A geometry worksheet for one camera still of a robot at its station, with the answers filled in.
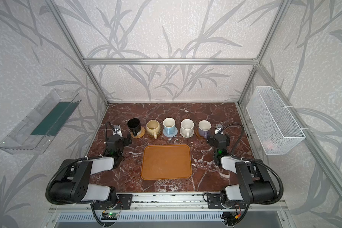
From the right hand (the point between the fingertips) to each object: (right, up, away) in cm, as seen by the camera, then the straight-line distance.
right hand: (218, 129), depth 93 cm
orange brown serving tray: (-35, -20, -4) cm, 40 cm away
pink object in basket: (+20, -5, -20) cm, 29 cm away
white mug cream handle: (-21, +2, +7) cm, 22 cm away
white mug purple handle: (-8, 0, +9) cm, 12 cm away
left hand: (-64, +1, -1) cm, 64 cm away
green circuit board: (-61, -42, -21) cm, 77 cm away
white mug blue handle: (-33, +3, +3) cm, 33 cm away
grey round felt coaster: (-32, -5, +6) cm, 33 cm away
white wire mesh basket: (+17, +3, -31) cm, 35 cm away
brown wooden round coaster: (-45, -5, +4) cm, 45 cm away
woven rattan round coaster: (-54, -5, +7) cm, 54 cm away
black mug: (-56, +3, -1) cm, 56 cm away
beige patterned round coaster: (-22, -5, +4) cm, 23 cm away
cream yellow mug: (-45, 0, +8) cm, 45 cm away
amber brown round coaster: (-13, -5, +7) cm, 15 cm away
